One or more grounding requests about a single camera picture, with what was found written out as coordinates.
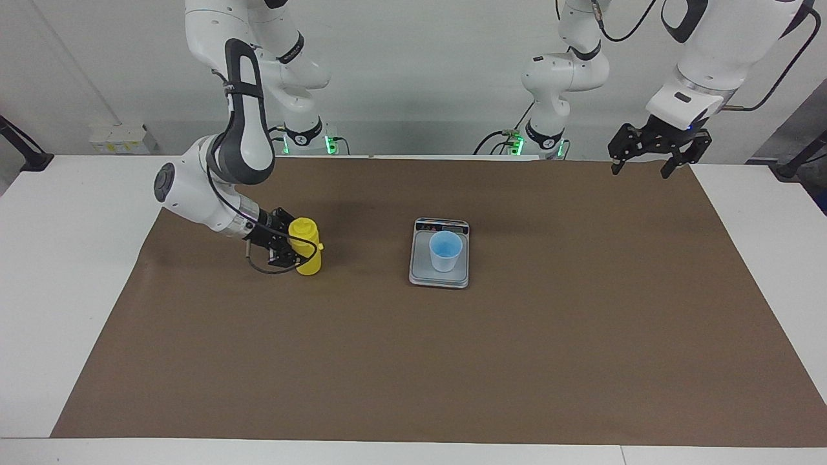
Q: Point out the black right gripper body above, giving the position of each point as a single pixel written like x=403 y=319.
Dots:
x=271 y=236

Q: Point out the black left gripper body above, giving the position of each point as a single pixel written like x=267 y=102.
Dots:
x=665 y=137

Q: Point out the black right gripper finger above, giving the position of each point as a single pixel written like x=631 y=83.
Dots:
x=287 y=217
x=284 y=259

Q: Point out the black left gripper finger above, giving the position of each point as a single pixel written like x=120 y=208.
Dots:
x=673 y=165
x=617 y=160

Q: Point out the yellow squeeze bottle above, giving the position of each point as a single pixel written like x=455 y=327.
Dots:
x=309 y=229

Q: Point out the light blue plastic cup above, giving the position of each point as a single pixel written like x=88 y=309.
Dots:
x=446 y=255

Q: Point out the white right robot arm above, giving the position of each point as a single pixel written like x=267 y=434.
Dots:
x=194 y=187

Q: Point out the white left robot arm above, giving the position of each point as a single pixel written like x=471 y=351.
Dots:
x=717 y=39

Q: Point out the silver digital kitchen scale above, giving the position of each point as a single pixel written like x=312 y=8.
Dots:
x=420 y=268

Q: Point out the black clamp stand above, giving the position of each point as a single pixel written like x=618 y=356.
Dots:
x=795 y=166
x=29 y=158

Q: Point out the brown paper mat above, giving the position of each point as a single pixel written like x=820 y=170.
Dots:
x=413 y=361

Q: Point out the white wall socket box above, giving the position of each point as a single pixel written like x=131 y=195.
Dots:
x=123 y=139

